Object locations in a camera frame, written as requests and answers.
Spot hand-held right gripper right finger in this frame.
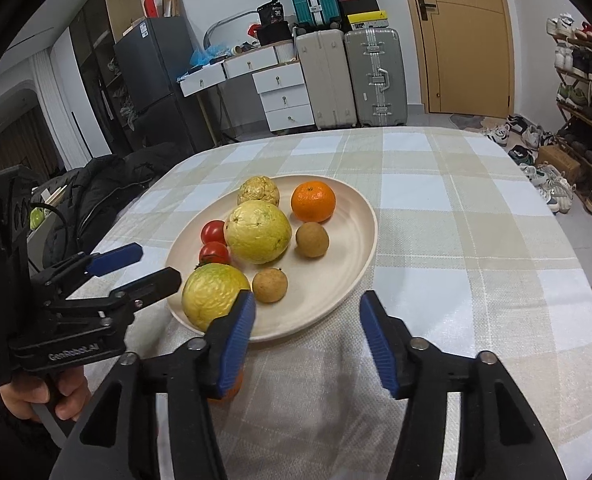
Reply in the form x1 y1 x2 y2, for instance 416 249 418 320
358 290 569 480

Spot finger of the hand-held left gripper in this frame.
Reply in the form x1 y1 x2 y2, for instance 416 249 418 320
31 242 143 286
66 267 183 316

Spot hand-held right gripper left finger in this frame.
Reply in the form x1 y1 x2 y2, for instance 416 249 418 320
48 290 257 480

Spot orange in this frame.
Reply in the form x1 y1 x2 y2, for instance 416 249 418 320
291 181 337 223
208 365 245 403

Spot yellow-green wrinkled guava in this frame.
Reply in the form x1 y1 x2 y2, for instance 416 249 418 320
181 263 251 333

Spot brown longan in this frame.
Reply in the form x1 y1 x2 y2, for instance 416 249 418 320
296 221 329 259
252 267 289 304

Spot red tomato with green stem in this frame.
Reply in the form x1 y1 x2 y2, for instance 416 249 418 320
196 241 233 267

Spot small red tomato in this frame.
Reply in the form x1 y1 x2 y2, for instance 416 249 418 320
200 220 227 247

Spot large smooth yellow guava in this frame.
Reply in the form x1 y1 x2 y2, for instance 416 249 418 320
224 200 293 265

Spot cream oval plate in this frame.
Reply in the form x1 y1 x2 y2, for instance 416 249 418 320
165 175 379 343

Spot person's left hand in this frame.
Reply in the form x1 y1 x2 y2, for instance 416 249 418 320
0 360 92 421

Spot black jacket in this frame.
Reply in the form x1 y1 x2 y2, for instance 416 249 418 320
43 142 181 266

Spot pale yellow wrinkled guava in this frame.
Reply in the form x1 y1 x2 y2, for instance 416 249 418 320
237 176 281 208

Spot dark grey fridge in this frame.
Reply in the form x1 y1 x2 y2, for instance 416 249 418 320
113 16 197 153

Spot blue plastic bag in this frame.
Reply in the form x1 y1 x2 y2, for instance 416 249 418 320
191 45 231 68

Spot white desk with drawers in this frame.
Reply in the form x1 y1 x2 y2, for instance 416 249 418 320
178 40 314 133

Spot doormat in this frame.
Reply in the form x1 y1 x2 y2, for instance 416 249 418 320
448 112 486 131

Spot scattered sneakers group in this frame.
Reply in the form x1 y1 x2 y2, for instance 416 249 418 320
480 115 576 213

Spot stacked cardboard boxes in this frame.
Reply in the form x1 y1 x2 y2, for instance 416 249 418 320
103 0 191 41

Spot brown cardboard box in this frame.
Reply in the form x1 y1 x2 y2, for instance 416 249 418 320
534 145 581 181

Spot grey metal hoop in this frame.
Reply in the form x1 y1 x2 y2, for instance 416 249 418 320
203 10 289 48

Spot beige suitcase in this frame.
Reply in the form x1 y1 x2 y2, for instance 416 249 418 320
295 29 359 131

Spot silver suitcase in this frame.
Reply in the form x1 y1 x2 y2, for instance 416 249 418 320
344 27 408 128

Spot black bag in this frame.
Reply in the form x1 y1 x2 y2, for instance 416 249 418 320
256 0 297 46

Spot wooden shoe rack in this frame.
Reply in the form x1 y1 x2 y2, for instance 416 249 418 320
546 12 592 211

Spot wooden door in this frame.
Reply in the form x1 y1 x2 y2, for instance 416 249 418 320
398 0 516 120

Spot yellow and black shoe box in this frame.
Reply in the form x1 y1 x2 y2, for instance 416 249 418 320
347 9 389 31

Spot rows of assorted shoes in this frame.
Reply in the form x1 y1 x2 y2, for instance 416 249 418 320
547 12 592 161

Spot black cable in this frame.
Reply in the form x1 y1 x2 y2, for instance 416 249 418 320
36 202 77 261

